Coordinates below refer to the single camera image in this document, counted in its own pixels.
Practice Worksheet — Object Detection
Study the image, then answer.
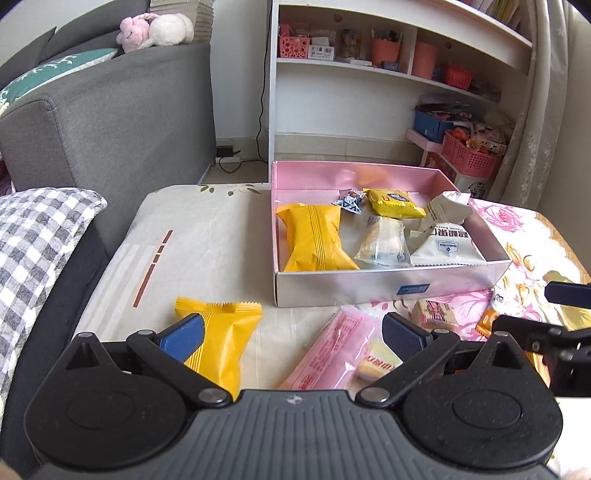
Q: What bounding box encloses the pink wafer pack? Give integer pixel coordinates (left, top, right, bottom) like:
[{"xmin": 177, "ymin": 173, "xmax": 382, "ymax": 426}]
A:
[{"xmin": 280, "ymin": 306, "xmax": 381, "ymax": 391}]

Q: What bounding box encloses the checkered grey pillow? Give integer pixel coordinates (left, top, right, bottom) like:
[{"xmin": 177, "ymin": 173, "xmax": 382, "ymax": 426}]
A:
[{"xmin": 0, "ymin": 187, "xmax": 107, "ymax": 407}]

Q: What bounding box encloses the red shelf basket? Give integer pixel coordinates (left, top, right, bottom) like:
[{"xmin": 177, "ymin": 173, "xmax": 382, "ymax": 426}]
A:
[{"xmin": 442, "ymin": 64, "xmax": 474, "ymax": 91}]

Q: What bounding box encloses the small pink shelf basket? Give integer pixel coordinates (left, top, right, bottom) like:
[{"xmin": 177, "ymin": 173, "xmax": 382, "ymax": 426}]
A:
[{"xmin": 279, "ymin": 36, "xmax": 310, "ymax": 59}]

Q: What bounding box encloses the small beige biscuit pack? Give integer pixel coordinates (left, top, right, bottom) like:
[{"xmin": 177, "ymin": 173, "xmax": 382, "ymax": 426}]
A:
[{"xmin": 411, "ymin": 300, "xmax": 459, "ymax": 332}]

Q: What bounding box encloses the small yellow chip bag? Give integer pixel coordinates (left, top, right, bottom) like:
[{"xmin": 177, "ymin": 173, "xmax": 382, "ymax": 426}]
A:
[{"xmin": 363, "ymin": 189, "xmax": 426, "ymax": 219}]

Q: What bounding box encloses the pink white plush toy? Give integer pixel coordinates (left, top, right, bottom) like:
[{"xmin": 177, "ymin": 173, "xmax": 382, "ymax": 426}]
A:
[{"xmin": 116, "ymin": 13, "xmax": 194, "ymax": 53}]

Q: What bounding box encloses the pink plastic basket floor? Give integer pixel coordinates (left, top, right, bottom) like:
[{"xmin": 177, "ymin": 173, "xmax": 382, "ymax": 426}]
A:
[{"xmin": 441, "ymin": 131, "xmax": 501, "ymax": 179}]

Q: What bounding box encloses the floral curtain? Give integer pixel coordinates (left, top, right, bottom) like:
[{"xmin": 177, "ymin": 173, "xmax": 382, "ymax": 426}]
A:
[{"xmin": 488, "ymin": 0, "xmax": 575, "ymax": 209}]

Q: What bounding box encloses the grey sofa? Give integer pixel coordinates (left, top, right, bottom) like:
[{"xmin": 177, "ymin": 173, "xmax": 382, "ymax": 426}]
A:
[{"xmin": 0, "ymin": 0, "xmax": 218, "ymax": 259}]

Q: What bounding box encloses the floral tablecloth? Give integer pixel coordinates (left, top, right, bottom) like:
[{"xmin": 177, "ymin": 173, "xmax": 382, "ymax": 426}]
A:
[{"xmin": 78, "ymin": 184, "xmax": 590, "ymax": 389}]

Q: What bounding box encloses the blue storage box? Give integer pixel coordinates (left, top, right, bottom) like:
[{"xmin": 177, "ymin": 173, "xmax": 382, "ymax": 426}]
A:
[{"xmin": 414, "ymin": 110, "xmax": 455, "ymax": 144}]

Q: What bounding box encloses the white snack pack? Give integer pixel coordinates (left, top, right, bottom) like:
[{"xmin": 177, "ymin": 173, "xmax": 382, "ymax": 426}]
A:
[
  {"xmin": 407, "ymin": 223, "xmax": 487, "ymax": 266},
  {"xmin": 418, "ymin": 191, "xmax": 473, "ymax": 232}
]

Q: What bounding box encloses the yellow snack pack in box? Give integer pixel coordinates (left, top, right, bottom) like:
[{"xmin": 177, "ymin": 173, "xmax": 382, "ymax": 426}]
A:
[{"xmin": 276, "ymin": 203, "xmax": 360, "ymax": 273}]

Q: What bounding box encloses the white labelled box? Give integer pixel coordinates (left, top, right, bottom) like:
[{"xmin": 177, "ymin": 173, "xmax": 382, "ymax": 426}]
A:
[{"xmin": 308, "ymin": 44, "xmax": 335, "ymax": 61}]

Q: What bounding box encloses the black power adapter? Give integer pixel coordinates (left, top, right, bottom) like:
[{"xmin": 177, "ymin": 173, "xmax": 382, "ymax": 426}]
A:
[{"xmin": 216, "ymin": 145, "xmax": 235, "ymax": 158}]

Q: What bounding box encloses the orange jam biscuit pack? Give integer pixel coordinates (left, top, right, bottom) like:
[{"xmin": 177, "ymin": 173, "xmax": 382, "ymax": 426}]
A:
[{"xmin": 476, "ymin": 307, "xmax": 550, "ymax": 386}]

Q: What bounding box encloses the clear bread snack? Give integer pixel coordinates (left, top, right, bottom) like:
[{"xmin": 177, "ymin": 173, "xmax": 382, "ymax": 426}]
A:
[{"xmin": 353, "ymin": 215, "xmax": 412, "ymax": 269}]

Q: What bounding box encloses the pink step stool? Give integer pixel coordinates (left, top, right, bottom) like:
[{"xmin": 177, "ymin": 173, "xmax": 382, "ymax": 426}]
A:
[{"xmin": 406, "ymin": 128, "xmax": 492, "ymax": 199}]

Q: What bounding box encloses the yellow snack pack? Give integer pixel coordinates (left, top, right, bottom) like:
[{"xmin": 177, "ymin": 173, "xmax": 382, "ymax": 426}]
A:
[
  {"xmin": 276, "ymin": 203, "xmax": 360, "ymax": 273},
  {"xmin": 174, "ymin": 297, "xmax": 263, "ymax": 400}
]

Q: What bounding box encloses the white bookshelf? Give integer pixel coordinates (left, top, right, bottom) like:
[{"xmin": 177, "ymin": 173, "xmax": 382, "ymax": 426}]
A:
[{"xmin": 267, "ymin": 1, "xmax": 533, "ymax": 165}]

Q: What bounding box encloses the teal cushion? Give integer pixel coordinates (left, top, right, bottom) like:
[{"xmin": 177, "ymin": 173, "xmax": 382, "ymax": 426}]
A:
[{"xmin": 0, "ymin": 48, "xmax": 118, "ymax": 114}]

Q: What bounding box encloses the pale yellow cake pack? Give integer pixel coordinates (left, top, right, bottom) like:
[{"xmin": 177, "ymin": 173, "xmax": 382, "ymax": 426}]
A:
[{"xmin": 356, "ymin": 340, "xmax": 403, "ymax": 382}]

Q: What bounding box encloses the blue white candy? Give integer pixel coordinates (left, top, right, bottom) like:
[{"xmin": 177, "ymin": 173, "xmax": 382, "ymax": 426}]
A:
[{"xmin": 332, "ymin": 189, "xmax": 366, "ymax": 215}]

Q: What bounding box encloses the coral pen cup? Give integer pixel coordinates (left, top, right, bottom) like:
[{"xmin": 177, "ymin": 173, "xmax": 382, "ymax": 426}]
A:
[{"xmin": 370, "ymin": 38, "xmax": 401, "ymax": 68}]

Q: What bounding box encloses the coral cylinder cup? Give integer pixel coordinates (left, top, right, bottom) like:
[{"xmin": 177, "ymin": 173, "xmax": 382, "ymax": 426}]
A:
[{"xmin": 412, "ymin": 41, "xmax": 438, "ymax": 80}]

